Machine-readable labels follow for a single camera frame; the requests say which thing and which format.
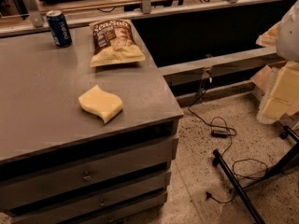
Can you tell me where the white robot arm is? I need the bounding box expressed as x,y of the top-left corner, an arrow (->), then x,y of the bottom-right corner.
256,0 -> 299,124

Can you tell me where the yellow wavy sponge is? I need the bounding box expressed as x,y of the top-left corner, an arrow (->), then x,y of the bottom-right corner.
78,85 -> 123,124

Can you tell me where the brown yellow chips bag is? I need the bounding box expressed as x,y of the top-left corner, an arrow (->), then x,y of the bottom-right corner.
89,19 -> 145,67

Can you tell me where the black metal stand base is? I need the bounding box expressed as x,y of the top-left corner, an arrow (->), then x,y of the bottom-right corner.
212,126 -> 299,224

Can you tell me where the black cable with adapter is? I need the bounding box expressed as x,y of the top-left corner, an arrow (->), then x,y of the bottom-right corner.
186,75 -> 269,204

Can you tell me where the blue Pepsi can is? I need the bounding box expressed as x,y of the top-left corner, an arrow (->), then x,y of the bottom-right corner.
46,10 -> 72,48

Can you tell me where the grey drawer cabinet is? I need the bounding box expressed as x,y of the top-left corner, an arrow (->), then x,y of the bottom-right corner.
0,27 -> 182,224

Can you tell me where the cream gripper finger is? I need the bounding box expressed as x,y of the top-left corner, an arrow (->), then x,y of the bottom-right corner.
256,22 -> 280,47
257,61 -> 299,124

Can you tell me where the grey metal rail frame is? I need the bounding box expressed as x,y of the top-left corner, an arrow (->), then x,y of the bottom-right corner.
159,47 -> 281,87

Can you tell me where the cardboard box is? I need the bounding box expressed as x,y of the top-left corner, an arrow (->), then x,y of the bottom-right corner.
250,61 -> 286,101

